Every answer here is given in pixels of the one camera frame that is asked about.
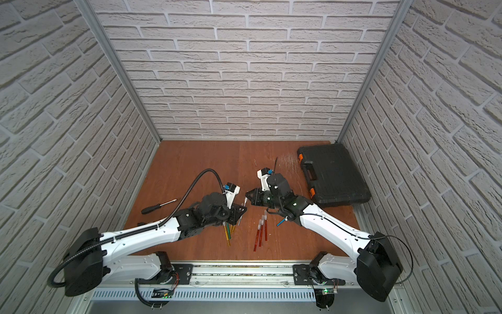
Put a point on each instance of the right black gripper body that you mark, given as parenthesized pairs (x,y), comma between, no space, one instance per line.
(262,198)

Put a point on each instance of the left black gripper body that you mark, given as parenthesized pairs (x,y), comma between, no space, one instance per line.
(237,212)

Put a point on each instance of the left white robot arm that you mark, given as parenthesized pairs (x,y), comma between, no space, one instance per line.
(93,257)

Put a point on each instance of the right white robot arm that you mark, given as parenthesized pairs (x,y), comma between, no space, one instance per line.
(374,264)

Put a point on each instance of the red carving knife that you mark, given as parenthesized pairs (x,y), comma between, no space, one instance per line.
(265,229)
(262,223)
(257,238)

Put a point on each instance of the black plastic tool case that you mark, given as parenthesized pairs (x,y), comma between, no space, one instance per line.
(332,176)

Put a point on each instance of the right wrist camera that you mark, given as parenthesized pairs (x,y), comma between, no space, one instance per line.
(263,175)

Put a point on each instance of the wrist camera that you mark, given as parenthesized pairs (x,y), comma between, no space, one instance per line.
(231,190)
(263,175)

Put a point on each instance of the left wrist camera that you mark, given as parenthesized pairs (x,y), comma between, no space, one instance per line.
(231,190)

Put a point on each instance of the black handled screwdriver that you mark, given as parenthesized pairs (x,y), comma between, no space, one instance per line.
(152,208)

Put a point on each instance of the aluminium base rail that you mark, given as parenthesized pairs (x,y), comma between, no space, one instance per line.
(204,281)

